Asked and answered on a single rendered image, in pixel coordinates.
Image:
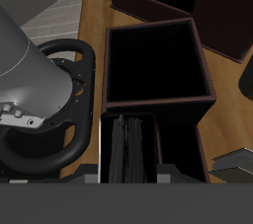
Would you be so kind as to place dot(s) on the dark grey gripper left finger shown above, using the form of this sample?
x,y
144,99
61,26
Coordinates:
x,y
90,177

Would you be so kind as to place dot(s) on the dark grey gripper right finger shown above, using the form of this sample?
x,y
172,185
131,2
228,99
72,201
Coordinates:
x,y
163,177

